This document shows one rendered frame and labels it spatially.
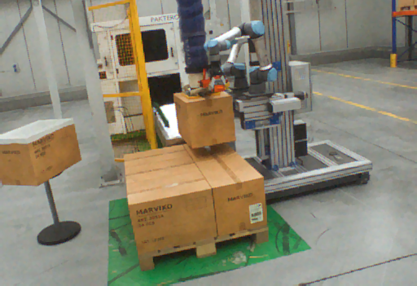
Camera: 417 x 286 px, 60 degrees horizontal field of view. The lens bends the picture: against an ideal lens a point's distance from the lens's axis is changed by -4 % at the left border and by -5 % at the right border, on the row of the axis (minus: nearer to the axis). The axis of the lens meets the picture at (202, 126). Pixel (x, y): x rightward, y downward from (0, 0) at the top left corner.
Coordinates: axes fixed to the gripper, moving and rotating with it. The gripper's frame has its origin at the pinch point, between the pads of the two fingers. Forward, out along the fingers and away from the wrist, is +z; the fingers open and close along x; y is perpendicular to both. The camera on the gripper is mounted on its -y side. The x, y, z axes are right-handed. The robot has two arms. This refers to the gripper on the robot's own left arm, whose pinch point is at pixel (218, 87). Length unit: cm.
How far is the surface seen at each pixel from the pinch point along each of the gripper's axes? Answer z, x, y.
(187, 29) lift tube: -44, 6, 52
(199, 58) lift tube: -18, -1, 50
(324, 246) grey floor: 120, -50, -59
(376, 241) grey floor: 120, -87, -71
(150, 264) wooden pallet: 114, 76, -31
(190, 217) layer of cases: 84, 41, -30
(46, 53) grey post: -34, 174, 382
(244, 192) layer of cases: 74, -1, -31
